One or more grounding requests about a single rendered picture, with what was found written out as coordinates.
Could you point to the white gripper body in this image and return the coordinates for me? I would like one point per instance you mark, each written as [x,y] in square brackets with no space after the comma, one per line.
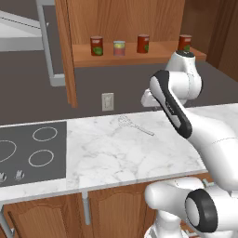
[149,99]

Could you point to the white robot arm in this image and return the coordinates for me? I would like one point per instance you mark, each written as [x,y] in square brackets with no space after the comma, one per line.
[214,139]

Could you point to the wooden cabinet door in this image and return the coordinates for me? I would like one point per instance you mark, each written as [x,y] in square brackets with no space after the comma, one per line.
[224,34]
[66,46]

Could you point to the red can with green label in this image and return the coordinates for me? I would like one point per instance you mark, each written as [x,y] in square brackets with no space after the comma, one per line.
[96,46]
[143,44]
[184,42]

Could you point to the wooden base cupboard door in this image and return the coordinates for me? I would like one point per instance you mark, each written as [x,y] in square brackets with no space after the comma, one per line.
[119,214]
[46,221]

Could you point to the grey range hood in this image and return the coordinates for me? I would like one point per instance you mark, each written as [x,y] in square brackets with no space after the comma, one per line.
[46,37]

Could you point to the dark grey hob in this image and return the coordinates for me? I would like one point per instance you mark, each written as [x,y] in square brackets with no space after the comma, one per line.
[34,152]

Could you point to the silver hob knob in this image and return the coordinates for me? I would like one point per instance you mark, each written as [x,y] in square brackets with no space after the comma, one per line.
[2,177]
[19,175]

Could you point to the white wall socket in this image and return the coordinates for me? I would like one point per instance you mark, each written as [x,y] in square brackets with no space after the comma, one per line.
[108,101]

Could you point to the open wooden wall cabinet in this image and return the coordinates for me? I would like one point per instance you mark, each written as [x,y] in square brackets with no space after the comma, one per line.
[124,21]

